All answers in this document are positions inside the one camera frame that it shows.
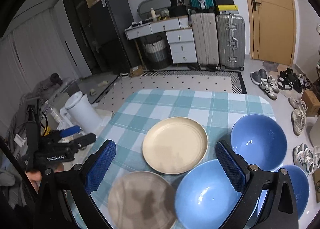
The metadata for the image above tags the striped laundry basket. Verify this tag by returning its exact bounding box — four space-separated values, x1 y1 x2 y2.
143 35 169 70

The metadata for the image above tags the brown cardboard box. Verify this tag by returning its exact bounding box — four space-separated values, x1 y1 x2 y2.
302 90 320 117

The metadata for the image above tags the blue bowl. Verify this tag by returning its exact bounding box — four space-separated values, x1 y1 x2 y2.
231 114 287 171
277 165 310 219
175 159 241 228

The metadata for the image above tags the teal plaid tablecloth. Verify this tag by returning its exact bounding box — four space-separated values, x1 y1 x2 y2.
85 89 276 225

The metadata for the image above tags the large cream plate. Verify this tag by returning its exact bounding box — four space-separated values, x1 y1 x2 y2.
142 117 209 175

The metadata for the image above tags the small cardboard box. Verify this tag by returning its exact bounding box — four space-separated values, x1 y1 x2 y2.
130 65 144 77

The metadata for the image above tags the white electric kettle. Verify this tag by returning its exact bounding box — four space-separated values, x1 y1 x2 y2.
60 91 103 134

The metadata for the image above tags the silver suitcase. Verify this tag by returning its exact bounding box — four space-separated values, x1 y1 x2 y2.
216 14 246 71

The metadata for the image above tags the person's left hand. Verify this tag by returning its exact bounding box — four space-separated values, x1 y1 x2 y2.
25 163 64 192

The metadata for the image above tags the orange wooden door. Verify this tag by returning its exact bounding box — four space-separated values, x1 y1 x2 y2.
247 0 296 66

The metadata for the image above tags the beige suitcase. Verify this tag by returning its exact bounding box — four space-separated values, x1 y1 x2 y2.
190 13 219 66

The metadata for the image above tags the white drawer desk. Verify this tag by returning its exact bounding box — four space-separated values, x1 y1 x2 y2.
125 16 197 64

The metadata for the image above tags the black refrigerator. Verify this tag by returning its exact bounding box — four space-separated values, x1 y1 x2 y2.
89 0 140 74

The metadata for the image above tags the oval mirror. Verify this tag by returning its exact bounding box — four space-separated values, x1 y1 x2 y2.
137 0 171 20

